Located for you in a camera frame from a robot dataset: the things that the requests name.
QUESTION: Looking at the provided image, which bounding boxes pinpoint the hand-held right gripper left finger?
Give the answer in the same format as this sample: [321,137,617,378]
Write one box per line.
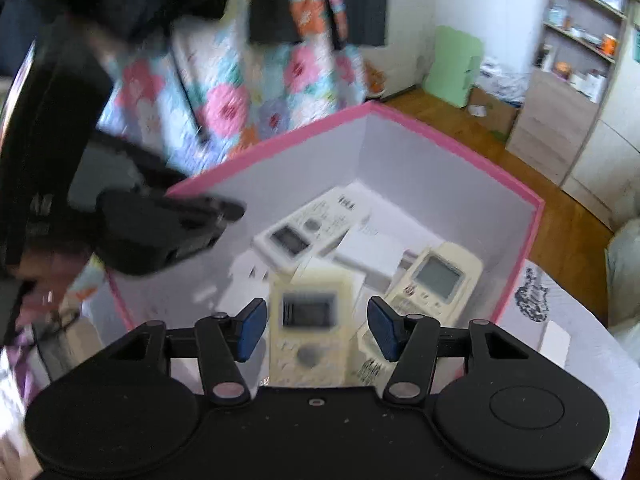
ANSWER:
[107,297,268,406]

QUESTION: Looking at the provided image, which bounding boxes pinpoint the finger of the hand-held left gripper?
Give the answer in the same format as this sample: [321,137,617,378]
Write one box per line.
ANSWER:
[95,185,247,277]
[90,132,190,192]

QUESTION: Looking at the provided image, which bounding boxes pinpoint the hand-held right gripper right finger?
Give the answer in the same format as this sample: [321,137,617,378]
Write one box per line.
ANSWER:
[367,296,530,406]

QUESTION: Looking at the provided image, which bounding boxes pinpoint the white printed small box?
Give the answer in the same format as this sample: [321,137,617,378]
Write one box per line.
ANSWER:
[356,329,402,387]

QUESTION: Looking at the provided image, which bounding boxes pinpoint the cream remote control grey button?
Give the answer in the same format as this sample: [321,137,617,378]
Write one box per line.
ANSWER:
[267,262,357,389]

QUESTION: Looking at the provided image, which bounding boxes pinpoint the cream remote control red button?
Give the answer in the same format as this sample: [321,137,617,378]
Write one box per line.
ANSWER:
[382,242,485,332]

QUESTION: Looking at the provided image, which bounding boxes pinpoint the white paper leaflets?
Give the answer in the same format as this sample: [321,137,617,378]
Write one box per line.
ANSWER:
[332,210,437,281]

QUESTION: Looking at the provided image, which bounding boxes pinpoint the long white remote control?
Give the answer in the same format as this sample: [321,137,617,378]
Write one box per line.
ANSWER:
[252,185,374,274]

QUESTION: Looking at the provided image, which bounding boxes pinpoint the pink cardboard box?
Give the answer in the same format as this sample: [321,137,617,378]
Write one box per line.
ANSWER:
[105,101,545,333]

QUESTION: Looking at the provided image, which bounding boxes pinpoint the floral quilt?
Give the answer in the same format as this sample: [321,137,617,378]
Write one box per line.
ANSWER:
[97,0,369,172]

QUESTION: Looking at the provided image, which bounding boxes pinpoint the cat print cloth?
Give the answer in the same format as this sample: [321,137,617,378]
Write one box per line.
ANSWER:
[492,259,640,480]

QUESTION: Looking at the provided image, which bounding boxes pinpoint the brown cardboard box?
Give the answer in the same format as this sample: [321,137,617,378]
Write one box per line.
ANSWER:
[467,87,521,142]

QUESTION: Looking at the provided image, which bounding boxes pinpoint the orange printed bag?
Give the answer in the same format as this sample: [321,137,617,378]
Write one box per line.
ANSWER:
[364,60,389,97]

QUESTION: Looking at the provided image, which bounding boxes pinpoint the pale puffy jacket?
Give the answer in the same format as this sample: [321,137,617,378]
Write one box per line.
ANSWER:
[604,217,640,345]

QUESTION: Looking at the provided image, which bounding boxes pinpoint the light wooden cabinet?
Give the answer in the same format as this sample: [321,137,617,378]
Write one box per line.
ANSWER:
[505,67,607,187]

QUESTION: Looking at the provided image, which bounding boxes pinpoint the green folding table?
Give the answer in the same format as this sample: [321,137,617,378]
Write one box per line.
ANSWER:
[425,26,485,108]

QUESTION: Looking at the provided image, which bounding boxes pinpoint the white wooden wardrobe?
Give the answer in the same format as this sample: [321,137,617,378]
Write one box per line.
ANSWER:
[560,20,640,232]

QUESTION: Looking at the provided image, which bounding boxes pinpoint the wooden shelf unit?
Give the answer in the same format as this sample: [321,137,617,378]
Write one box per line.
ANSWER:
[532,0,629,106]

